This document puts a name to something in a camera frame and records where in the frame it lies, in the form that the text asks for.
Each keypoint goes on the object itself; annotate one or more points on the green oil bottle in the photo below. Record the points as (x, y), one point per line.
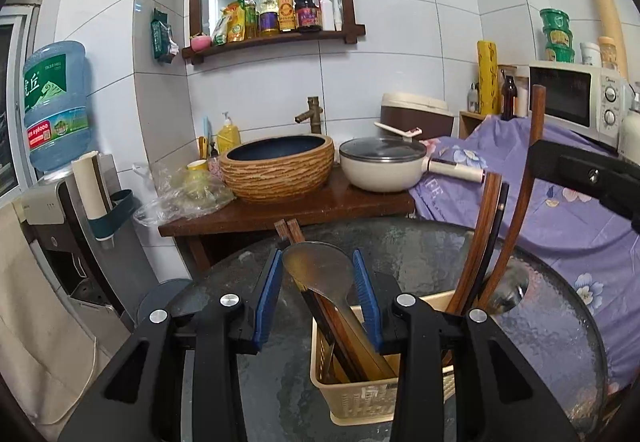
(251, 19)

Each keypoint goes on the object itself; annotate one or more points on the wooden box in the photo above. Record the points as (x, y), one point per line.
(467, 124)

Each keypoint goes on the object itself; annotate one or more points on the white rice paddle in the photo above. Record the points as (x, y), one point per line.
(395, 129)

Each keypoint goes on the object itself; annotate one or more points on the woven pattern wash basin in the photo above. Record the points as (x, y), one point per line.
(280, 177)

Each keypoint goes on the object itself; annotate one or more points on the teal cup holder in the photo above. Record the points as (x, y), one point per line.
(117, 217)

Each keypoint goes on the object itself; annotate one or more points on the yellow packet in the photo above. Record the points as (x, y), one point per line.
(236, 24)

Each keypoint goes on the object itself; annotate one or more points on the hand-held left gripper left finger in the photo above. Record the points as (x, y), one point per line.
(267, 302)

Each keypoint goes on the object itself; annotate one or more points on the cream perforated utensil holder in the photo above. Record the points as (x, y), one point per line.
(350, 402)

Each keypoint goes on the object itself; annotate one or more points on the white paper cup stack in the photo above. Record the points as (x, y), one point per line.
(90, 182)

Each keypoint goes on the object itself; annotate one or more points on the yellow roll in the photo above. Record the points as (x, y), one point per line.
(488, 76)

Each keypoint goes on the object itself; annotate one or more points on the green hanging packet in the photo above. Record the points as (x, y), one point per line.
(162, 36)

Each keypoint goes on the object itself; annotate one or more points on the small clear bottle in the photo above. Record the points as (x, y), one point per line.
(473, 99)

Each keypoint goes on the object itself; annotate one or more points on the white microwave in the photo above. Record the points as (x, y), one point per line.
(565, 94)

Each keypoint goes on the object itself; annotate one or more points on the clear plastic bag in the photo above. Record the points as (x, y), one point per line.
(180, 202)

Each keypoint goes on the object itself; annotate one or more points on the yellow label bottle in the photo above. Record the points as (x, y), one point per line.
(286, 14)

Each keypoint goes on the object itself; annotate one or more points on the round glass table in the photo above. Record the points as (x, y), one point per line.
(550, 332)

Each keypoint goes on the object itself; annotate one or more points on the pink floral cup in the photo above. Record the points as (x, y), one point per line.
(215, 166)

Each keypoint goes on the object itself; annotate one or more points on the dark soy sauce bottle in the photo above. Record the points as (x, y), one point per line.
(307, 11)

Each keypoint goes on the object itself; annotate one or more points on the small dark pump bottle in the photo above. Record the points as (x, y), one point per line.
(214, 150)

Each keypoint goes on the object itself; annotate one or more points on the pink bowl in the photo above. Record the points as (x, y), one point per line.
(201, 42)

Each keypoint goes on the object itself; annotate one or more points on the brown white rice cooker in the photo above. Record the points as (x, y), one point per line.
(420, 109)

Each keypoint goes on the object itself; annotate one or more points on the yellow jar with cream lid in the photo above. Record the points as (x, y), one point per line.
(608, 54)

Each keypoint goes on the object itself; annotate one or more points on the white tub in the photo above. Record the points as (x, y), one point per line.
(590, 55)

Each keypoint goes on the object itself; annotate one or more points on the white canister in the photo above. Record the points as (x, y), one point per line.
(522, 102)

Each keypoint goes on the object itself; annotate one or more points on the grey water dispenser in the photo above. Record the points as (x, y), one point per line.
(50, 207)

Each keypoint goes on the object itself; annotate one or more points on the purple floral cloth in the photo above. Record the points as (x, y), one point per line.
(565, 237)

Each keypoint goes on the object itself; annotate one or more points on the blue water jug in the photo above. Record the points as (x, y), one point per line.
(55, 106)

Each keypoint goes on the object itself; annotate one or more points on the cream pan with glass lid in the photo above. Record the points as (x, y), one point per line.
(380, 171)

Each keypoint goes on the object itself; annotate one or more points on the wooden washstand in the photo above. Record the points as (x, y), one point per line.
(300, 212)

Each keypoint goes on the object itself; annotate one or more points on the black chopstick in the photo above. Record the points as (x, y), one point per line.
(498, 217)

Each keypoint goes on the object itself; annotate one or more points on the white kettle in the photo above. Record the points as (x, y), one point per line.
(631, 131)

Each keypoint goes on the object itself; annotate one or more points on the brown glass bottle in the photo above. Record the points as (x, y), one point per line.
(508, 101)

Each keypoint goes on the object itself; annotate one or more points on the brass faucet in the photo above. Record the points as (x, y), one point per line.
(315, 116)

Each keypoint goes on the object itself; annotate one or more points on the yellow soap dispenser bottle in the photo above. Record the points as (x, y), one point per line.
(228, 139)

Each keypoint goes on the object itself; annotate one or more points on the green white packet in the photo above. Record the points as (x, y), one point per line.
(219, 31)

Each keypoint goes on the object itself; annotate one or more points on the orange brush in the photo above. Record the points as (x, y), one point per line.
(202, 149)

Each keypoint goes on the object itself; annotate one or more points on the beige tall roll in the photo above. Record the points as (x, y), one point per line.
(602, 6)

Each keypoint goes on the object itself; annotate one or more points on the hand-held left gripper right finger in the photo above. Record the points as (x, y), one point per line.
(369, 302)

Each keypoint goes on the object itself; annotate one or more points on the purple label bottle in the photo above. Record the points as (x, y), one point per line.
(268, 16)

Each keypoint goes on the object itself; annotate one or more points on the yellow cup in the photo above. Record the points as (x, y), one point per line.
(197, 165)

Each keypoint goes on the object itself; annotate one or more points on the blue trash bin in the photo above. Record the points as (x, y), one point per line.
(162, 299)

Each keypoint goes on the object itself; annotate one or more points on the blue toothbrush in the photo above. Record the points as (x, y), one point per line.
(205, 129)

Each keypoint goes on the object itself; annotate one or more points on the steel spoon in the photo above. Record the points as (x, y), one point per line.
(315, 267)
(512, 287)

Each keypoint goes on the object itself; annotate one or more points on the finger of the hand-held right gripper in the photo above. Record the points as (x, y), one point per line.
(570, 169)

